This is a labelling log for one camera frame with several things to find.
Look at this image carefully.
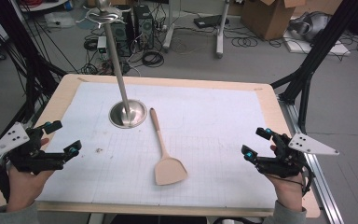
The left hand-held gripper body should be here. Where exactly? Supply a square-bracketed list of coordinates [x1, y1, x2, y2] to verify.
[0, 121, 68, 175]

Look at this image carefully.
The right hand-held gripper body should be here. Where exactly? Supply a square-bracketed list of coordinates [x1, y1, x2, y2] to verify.
[255, 133, 339, 179]

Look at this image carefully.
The beige wooden-handled spatula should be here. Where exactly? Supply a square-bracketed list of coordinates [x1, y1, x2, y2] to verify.
[148, 107, 189, 187]

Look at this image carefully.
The person's left hand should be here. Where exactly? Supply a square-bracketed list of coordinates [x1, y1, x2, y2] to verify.
[7, 138, 55, 213]

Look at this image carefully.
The person's right hand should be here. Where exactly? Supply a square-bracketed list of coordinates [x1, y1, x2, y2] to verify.
[262, 145, 306, 213]

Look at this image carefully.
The light wooden table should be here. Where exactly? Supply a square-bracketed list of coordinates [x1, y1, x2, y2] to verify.
[0, 73, 321, 218]

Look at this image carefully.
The white grid mat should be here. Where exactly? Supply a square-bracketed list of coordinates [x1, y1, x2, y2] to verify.
[36, 81, 278, 209]

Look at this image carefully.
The steel utensil stand with hooks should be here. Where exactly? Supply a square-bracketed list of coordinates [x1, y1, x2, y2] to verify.
[76, 0, 148, 129]

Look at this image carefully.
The small white box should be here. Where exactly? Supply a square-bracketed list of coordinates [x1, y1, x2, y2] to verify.
[96, 35, 108, 54]

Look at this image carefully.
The white stand leg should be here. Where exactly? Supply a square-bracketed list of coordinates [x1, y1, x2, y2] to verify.
[214, 0, 231, 59]
[162, 0, 177, 53]

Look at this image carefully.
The white flat board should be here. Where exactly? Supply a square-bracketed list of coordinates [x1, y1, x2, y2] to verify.
[283, 31, 352, 58]

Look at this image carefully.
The brown cardboard box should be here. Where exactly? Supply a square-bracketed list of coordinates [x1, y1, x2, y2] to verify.
[241, 0, 307, 41]

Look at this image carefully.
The dark computer tower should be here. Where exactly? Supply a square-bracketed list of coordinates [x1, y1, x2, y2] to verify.
[111, 4, 135, 58]

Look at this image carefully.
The grey bag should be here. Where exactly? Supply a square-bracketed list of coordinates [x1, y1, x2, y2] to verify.
[288, 11, 332, 43]

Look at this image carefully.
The round white table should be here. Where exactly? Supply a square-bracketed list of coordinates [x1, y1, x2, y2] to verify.
[18, 0, 70, 13]

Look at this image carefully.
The flat black device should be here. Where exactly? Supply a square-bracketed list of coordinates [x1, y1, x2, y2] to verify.
[193, 14, 231, 30]

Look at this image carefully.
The black computer tower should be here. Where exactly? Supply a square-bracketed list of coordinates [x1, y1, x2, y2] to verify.
[133, 4, 155, 50]

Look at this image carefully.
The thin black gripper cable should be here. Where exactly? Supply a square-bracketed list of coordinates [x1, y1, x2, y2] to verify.
[301, 160, 315, 198]

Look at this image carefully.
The aluminium rail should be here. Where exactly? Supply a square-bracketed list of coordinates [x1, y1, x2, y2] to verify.
[278, 96, 345, 224]

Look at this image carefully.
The black frame strut with cables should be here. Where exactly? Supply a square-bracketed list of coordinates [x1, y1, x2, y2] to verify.
[0, 0, 68, 124]

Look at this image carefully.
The looped thin black cable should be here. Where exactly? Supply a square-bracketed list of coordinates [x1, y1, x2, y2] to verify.
[230, 35, 259, 49]

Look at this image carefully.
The coiled black cable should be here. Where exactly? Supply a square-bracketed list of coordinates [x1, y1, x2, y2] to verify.
[141, 50, 166, 68]

